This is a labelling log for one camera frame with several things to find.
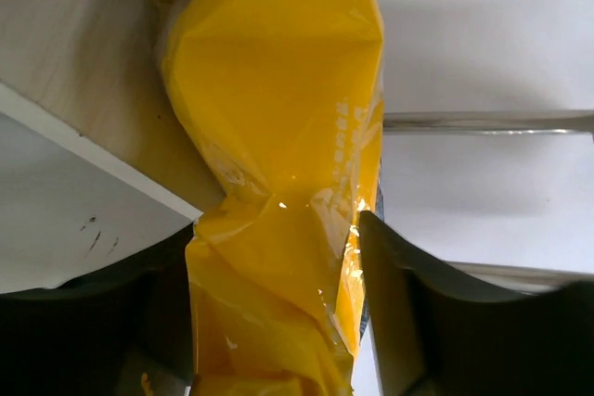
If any white two-tier shelf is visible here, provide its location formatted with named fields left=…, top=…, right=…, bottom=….
left=1, top=0, right=593, bottom=293

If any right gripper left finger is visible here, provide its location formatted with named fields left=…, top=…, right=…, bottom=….
left=1, top=226, right=193, bottom=395

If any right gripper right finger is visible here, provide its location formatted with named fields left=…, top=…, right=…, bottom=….
left=359, top=211, right=593, bottom=395

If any yellow pasta bag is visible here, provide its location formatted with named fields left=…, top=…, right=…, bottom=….
left=149, top=0, right=383, bottom=395

